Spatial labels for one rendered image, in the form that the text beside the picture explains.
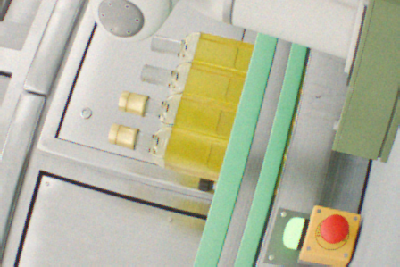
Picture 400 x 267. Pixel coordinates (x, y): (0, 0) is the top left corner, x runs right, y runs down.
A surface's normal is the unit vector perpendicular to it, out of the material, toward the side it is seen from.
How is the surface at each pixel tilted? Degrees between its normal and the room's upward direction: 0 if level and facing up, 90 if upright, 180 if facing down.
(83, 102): 90
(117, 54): 90
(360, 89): 90
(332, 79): 90
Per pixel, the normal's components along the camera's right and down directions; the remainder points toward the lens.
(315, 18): -0.23, 0.30
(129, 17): -0.15, 0.67
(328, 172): -0.02, -0.39
